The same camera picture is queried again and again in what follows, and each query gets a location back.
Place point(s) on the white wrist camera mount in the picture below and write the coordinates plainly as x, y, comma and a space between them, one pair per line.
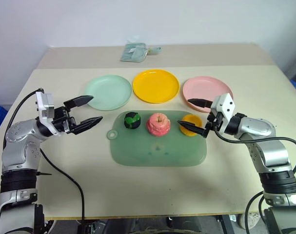
225, 104
44, 104

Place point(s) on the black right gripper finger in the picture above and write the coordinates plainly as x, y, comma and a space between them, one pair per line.
201, 103
192, 127

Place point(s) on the white shoe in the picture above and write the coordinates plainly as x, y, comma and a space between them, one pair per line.
253, 218

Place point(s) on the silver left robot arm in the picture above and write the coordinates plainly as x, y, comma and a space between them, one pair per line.
18, 131

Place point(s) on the mint green plate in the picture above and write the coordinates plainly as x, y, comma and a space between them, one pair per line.
108, 91

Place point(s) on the dark green toy vegetable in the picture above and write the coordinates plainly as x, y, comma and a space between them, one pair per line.
132, 120

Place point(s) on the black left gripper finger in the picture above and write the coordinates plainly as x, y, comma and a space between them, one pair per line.
88, 123
80, 100

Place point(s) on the pink plate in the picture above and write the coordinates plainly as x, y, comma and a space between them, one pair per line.
203, 89

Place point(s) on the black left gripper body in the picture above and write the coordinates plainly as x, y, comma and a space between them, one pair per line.
62, 120

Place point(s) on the pink apple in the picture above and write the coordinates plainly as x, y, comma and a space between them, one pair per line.
158, 125

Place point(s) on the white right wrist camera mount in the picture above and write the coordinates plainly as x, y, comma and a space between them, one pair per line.
225, 104

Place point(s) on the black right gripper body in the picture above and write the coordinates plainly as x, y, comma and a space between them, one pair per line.
214, 122

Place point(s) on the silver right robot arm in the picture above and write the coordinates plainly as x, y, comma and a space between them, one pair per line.
260, 129

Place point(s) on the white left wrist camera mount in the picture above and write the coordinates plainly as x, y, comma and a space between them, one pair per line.
44, 104

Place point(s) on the yellow plate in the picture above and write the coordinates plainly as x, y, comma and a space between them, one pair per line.
155, 85

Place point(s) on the translucent green cutting board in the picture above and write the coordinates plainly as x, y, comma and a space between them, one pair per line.
157, 151

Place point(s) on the orange fruit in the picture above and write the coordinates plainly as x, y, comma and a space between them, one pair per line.
194, 120

